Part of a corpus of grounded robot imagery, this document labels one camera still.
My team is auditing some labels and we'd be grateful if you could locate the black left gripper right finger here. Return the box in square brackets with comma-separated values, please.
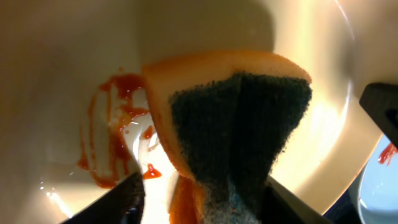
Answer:
[261, 176, 332, 224]

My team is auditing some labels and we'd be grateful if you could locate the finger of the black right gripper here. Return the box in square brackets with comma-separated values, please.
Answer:
[359, 83, 398, 147]

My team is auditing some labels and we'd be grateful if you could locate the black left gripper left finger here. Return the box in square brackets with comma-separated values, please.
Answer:
[63, 172, 145, 224]

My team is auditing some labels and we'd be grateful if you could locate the yellow plate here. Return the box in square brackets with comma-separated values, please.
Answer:
[1, 0, 397, 223]

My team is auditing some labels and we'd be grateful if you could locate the orange green sponge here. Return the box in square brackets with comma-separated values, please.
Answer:
[142, 51, 312, 223]

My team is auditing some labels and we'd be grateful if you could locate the near pale green plate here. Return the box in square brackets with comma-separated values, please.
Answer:
[358, 136, 397, 224]

